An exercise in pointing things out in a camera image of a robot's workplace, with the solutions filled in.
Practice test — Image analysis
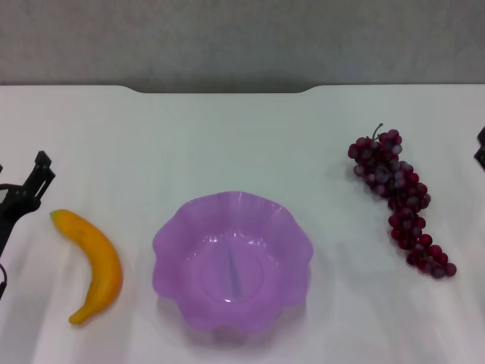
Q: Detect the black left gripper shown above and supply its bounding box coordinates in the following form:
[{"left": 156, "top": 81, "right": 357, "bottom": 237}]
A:
[{"left": 0, "top": 150, "right": 57, "bottom": 259}]

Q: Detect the dark red grape bunch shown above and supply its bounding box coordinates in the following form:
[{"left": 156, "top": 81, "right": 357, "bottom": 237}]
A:
[{"left": 347, "top": 122, "right": 458, "bottom": 281}]

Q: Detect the yellow banana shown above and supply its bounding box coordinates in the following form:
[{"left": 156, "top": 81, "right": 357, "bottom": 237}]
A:
[{"left": 50, "top": 209, "right": 124, "bottom": 326}]

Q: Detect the purple wavy plastic plate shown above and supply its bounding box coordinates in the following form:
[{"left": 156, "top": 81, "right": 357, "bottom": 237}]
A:
[{"left": 151, "top": 190, "right": 315, "bottom": 336}]

